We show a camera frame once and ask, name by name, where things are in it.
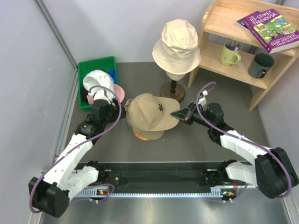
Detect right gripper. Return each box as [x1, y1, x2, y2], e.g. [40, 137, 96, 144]
[172, 101, 214, 129]

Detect cream bucket hat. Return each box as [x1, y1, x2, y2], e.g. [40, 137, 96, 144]
[152, 19, 201, 75]

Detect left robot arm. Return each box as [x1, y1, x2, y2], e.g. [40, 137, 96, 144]
[28, 98, 124, 217]

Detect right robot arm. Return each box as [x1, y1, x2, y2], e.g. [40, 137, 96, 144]
[171, 102, 299, 199]

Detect pink white baseball cap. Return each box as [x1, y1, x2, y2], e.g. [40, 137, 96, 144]
[86, 84, 125, 105]

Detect cream mannequin head stand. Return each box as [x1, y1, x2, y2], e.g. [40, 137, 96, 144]
[160, 72, 186, 103]

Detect wooden mushroom hat stand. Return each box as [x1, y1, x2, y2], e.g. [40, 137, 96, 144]
[133, 129, 150, 141]

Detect blue item in bin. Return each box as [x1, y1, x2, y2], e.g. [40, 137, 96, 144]
[108, 68, 119, 84]

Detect green plastic bin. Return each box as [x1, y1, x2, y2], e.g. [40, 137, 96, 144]
[78, 56, 118, 111]

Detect light green mug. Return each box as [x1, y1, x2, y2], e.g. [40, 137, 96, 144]
[220, 39, 242, 66]

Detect pens in mug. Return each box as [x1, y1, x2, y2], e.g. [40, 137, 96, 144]
[227, 40, 240, 51]

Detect dark grey mug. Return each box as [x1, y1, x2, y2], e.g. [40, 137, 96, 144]
[248, 53, 275, 78]

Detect wooden shelf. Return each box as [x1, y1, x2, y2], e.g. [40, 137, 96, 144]
[188, 0, 299, 111]

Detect purple treehouse book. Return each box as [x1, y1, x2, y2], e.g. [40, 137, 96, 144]
[243, 8, 299, 54]

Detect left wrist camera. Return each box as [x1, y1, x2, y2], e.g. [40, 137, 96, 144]
[86, 89, 114, 105]

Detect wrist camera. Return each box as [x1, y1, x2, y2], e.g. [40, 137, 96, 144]
[86, 89, 114, 105]
[198, 90, 208, 107]

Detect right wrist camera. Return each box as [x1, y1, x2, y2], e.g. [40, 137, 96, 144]
[198, 90, 208, 107]

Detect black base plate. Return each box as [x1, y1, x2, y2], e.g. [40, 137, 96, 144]
[74, 161, 257, 194]

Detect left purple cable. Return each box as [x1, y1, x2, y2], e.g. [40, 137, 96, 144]
[29, 85, 122, 213]

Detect aluminium rail frame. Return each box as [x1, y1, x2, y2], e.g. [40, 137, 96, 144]
[38, 184, 299, 224]

